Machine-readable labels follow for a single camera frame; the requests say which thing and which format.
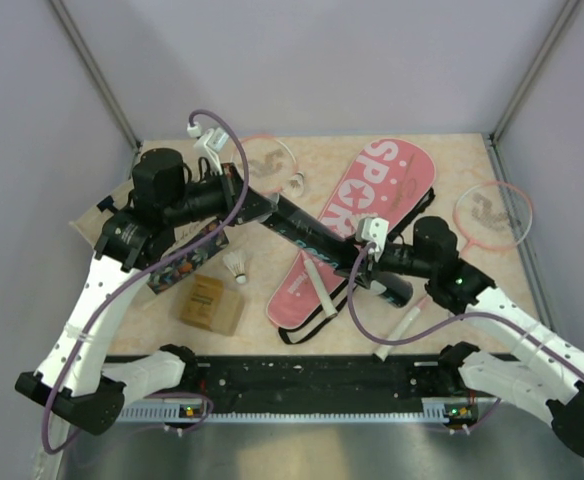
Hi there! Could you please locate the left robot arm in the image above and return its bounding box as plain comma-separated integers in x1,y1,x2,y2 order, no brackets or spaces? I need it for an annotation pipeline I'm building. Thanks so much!
15,148,254,440

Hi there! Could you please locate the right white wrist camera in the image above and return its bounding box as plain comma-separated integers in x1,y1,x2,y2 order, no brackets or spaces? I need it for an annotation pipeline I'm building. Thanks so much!
355,217,389,252

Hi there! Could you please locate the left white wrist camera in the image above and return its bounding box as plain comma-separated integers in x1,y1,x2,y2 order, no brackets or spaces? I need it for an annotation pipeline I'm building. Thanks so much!
187,122,229,174

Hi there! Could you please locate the black shuttlecock tube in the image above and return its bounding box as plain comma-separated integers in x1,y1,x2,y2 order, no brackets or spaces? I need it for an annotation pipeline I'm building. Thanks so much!
262,196,413,308

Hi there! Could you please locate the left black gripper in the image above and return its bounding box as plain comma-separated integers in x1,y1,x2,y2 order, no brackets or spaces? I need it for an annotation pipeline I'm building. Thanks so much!
162,162,276,228

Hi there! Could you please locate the right pink badminton racket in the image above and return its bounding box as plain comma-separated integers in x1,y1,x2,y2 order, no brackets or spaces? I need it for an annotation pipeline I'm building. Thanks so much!
373,180,535,362

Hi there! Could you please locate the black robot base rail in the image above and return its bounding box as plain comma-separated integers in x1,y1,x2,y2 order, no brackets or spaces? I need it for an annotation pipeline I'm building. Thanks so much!
167,354,470,415

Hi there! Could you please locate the brown cardboard box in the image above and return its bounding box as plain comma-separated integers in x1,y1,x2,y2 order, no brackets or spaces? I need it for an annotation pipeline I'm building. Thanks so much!
177,274,245,337

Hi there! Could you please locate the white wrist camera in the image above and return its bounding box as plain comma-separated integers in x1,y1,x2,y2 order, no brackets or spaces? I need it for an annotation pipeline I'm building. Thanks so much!
355,217,389,252
187,122,229,174

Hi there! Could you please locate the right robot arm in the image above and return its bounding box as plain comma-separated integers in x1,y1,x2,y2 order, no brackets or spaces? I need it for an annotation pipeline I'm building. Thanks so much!
348,216,584,458

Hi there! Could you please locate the pink racket cover bag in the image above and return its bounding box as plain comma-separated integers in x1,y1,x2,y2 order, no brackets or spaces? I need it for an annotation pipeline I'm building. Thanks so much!
266,138,436,345

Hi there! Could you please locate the beige floral tote bag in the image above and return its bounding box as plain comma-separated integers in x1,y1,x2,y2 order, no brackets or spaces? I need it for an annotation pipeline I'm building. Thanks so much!
70,180,229,301

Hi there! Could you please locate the left pink badminton racket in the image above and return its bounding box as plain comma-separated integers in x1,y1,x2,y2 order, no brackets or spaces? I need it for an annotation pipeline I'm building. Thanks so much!
241,134,338,319

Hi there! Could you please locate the pink badminton racket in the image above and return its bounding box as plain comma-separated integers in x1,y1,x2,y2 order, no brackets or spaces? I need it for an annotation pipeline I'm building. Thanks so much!
241,134,338,319
373,180,535,362

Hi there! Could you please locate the white feather shuttlecock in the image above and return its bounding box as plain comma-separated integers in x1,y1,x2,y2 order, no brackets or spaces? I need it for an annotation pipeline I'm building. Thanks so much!
223,250,248,285

